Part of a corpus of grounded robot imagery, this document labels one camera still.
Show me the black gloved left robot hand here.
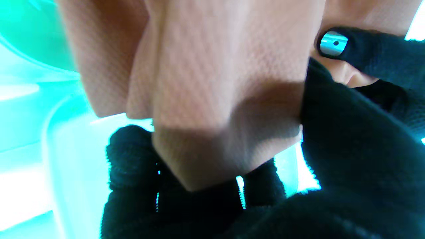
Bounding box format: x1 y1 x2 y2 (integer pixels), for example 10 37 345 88
316 28 425 137

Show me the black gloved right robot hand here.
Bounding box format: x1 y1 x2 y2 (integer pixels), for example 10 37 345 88
101 57 425 239

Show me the red shirt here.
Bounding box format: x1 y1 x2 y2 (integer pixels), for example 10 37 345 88
56 0 422 192

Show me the beige translucent suitcase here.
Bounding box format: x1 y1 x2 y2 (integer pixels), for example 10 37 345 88
0 0 321 239

